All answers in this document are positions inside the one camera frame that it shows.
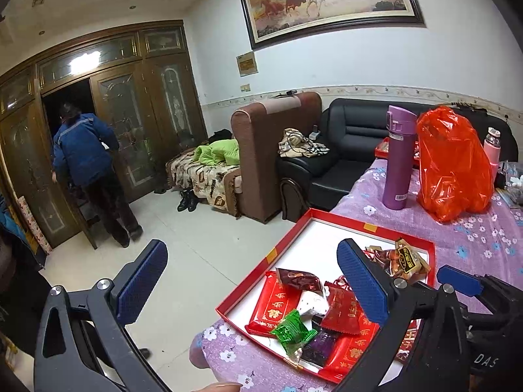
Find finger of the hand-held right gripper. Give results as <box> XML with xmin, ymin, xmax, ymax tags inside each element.
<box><xmin>436</xmin><ymin>265</ymin><xmax>523</xmax><ymax>315</ymax></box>

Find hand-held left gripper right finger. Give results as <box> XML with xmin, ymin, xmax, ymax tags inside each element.
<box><xmin>335</xmin><ymin>237</ymin><xmax>475</xmax><ymax>392</ymax></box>

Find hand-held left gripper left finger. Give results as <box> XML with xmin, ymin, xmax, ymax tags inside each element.
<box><xmin>35</xmin><ymin>239</ymin><xmax>172</xmax><ymax>392</ymax></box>

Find red gift box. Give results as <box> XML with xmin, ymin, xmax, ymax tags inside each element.
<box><xmin>216</xmin><ymin>208</ymin><xmax>436</xmax><ymax>385</ymax></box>

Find dark red snack packet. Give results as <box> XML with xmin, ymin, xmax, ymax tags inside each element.
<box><xmin>276</xmin><ymin>267</ymin><xmax>323</xmax><ymax>295</ymax></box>

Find dark purple snack packet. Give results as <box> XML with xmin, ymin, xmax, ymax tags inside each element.
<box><xmin>300</xmin><ymin>329</ymin><xmax>343</xmax><ymax>367</ymax></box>

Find person's left hand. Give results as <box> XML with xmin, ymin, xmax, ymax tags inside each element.
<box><xmin>199</xmin><ymin>381</ymin><xmax>243</xmax><ymax>392</ymax></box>

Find red printed snack packet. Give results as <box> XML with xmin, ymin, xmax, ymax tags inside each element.
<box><xmin>321</xmin><ymin>280</ymin><xmax>362</xmax><ymax>335</ymax></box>

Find gold brown snack packet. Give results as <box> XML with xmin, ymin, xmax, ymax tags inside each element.
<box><xmin>363</xmin><ymin>239</ymin><xmax>431</xmax><ymax>284</ymax></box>

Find white pink-edged snack packet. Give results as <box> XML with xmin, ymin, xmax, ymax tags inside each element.
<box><xmin>296</xmin><ymin>289</ymin><xmax>329</xmax><ymax>317</ymax></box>

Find large red gold-print packet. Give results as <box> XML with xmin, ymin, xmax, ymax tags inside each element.
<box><xmin>319</xmin><ymin>314</ymin><xmax>382</xmax><ymax>382</ymax></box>
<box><xmin>245</xmin><ymin>271</ymin><xmax>303</xmax><ymax>336</ymax></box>

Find green snack packet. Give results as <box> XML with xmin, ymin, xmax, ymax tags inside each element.
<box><xmin>271</xmin><ymin>309</ymin><xmax>319</xmax><ymax>346</ymax></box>

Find red plastic bag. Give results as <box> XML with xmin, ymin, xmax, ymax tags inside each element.
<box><xmin>416</xmin><ymin>106</ymin><xmax>495</xmax><ymax>223</ymax></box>

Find long patterned gift box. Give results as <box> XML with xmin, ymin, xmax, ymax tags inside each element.
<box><xmin>17</xmin><ymin>196</ymin><xmax>54</xmax><ymax>256</ymax></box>

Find patterned beige blanket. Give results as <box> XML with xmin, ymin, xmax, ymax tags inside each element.
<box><xmin>165</xmin><ymin>151</ymin><xmax>242</xmax><ymax>213</ymax></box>

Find dark hanging clothes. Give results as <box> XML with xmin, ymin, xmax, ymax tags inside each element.
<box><xmin>0</xmin><ymin>208</ymin><xmax>52</xmax><ymax>360</ymax></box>

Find purple thermos bottle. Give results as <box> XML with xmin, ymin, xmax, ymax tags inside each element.
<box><xmin>382</xmin><ymin>105</ymin><xmax>417</xmax><ymax>210</ymax></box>

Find pink bottle with knitted sleeve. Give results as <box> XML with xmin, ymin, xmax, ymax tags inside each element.
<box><xmin>484</xmin><ymin>127</ymin><xmax>501</xmax><ymax>180</ymax></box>

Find beige plaid cloth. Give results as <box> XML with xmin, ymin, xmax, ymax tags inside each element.
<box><xmin>280</xmin><ymin>128</ymin><xmax>329</xmax><ymax>158</ymax></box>

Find green jacket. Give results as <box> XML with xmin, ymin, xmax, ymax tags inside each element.
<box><xmin>194</xmin><ymin>139</ymin><xmax>242</xmax><ymax>166</ymax></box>

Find black leather sofa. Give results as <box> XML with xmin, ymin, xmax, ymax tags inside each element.
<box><xmin>278</xmin><ymin>98</ymin><xmax>513</xmax><ymax>209</ymax></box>

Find brown armchair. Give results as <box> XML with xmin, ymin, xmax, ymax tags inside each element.
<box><xmin>231</xmin><ymin>92</ymin><xmax>323</xmax><ymax>223</ymax></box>

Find wooden cabinet with glass doors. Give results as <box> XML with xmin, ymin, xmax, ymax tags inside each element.
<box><xmin>0</xmin><ymin>20</ymin><xmax>207</xmax><ymax>250</ymax></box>

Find framed horse painting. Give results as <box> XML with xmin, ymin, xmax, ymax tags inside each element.
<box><xmin>238</xmin><ymin>0</ymin><xmax>428</xmax><ymax>50</ymax></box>

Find small yellow wall plaque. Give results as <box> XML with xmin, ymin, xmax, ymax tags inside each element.
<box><xmin>236</xmin><ymin>52</ymin><xmax>259</xmax><ymax>77</ymax></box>

